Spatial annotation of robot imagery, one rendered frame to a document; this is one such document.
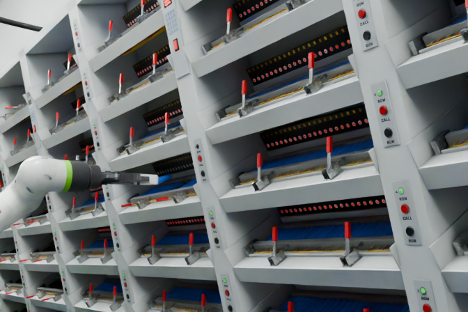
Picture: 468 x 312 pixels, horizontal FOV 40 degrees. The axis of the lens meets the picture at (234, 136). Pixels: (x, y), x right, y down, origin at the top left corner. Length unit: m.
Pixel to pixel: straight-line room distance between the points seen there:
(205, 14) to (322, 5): 0.57
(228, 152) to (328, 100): 0.51
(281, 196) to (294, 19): 0.42
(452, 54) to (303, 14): 0.39
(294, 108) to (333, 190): 0.20
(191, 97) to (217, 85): 0.08
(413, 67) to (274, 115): 0.43
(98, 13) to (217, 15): 0.74
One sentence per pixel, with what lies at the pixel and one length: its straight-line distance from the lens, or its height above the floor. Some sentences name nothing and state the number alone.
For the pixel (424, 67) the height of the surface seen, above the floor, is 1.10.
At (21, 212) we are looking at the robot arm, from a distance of 1.99.
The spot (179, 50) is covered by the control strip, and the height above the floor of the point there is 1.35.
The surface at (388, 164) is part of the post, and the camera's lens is 1.27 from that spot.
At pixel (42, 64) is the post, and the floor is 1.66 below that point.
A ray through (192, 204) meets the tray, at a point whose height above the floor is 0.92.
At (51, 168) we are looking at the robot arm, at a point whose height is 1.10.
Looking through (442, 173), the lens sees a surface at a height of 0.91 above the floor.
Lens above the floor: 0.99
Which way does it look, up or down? 3 degrees up
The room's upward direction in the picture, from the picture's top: 12 degrees counter-clockwise
